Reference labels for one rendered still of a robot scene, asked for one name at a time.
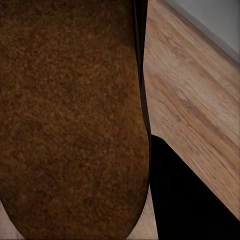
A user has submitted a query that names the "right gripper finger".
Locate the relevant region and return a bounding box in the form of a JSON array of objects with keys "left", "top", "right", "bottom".
[{"left": 149, "top": 134, "right": 240, "bottom": 240}]

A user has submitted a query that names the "sandal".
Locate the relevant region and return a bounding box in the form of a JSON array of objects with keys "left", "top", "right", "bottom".
[{"left": 0, "top": 0, "right": 152, "bottom": 240}]

